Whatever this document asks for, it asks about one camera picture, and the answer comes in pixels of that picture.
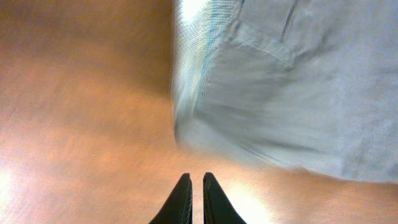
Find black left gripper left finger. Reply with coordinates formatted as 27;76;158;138
149;173;193;224

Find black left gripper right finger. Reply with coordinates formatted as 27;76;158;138
203;172;246;224

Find grey cargo shorts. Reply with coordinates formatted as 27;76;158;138
172;0;397;183

